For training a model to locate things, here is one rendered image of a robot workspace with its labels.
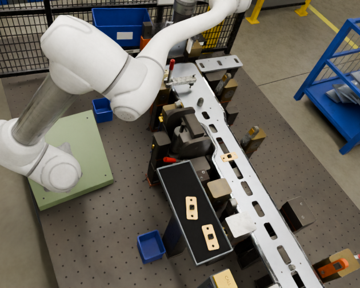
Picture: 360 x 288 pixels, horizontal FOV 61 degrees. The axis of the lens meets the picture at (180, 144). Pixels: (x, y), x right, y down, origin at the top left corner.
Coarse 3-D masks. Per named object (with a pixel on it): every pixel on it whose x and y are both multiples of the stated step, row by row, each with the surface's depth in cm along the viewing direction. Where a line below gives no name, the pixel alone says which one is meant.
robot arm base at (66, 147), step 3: (63, 144) 140; (66, 144) 141; (69, 144) 141; (57, 147) 139; (60, 147) 139; (63, 147) 140; (66, 147) 141; (69, 147) 141; (63, 150) 140; (66, 150) 140; (69, 150) 141; (69, 153) 141; (72, 153) 142; (81, 171) 145; (81, 174) 145; (45, 189) 138; (66, 192) 141; (69, 192) 142
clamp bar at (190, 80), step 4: (188, 76) 160; (192, 76) 159; (164, 80) 155; (172, 80) 156; (176, 80) 156; (180, 80) 157; (184, 80) 157; (188, 80) 158; (192, 80) 159; (196, 80) 160; (176, 84) 156; (180, 84) 157; (184, 84) 159; (192, 84) 162
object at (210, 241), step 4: (204, 228) 104; (212, 228) 104; (204, 232) 103; (208, 232) 103; (212, 232) 103; (208, 236) 102; (212, 236) 102; (208, 240) 101; (212, 240) 102; (216, 240) 102; (208, 244) 101; (212, 244) 101; (216, 244) 101; (208, 248) 100; (212, 248) 100; (216, 248) 100
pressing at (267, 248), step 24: (192, 72) 173; (192, 96) 162; (216, 120) 155; (216, 144) 146; (216, 168) 138; (240, 168) 141; (240, 192) 133; (264, 192) 136; (264, 216) 129; (264, 240) 123; (288, 240) 124; (264, 264) 118; (288, 264) 119
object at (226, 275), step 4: (224, 272) 97; (228, 272) 97; (216, 276) 95; (220, 276) 96; (224, 276) 96; (228, 276) 96; (232, 276) 96; (216, 280) 95; (220, 280) 95; (224, 280) 95; (228, 280) 95; (232, 280) 96; (216, 284) 94; (220, 284) 94; (224, 284) 95; (228, 284) 95; (232, 284) 95
